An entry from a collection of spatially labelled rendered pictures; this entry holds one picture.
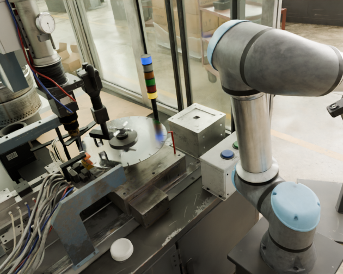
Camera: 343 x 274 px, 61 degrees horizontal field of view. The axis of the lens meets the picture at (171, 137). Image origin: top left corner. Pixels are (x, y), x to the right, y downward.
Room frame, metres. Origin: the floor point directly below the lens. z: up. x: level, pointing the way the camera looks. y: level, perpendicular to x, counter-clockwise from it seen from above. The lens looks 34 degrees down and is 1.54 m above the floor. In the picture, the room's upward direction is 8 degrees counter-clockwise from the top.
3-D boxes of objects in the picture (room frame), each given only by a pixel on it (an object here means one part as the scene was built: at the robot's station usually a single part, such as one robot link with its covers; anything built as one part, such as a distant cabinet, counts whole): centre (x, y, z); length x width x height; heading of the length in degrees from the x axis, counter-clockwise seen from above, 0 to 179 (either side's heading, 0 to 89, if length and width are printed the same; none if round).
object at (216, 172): (0.84, -0.23, 0.82); 0.28 x 0.11 x 0.15; 129
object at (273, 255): (0.48, -0.29, 0.80); 0.15 x 0.15 x 0.10
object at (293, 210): (0.49, -0.28, 0.91); 0.13 x 0.12 x 0.14; 21
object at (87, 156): (0.78, 0.33, 0.95); 0.10 x 0.03 x 0.07; 129
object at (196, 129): (1.07, -0.12, 0.82); 0.18 x 0.18 x 0.15; 39
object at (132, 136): (0.91, 0.18, 0.96); 0.11 x 0.11 x 0.03
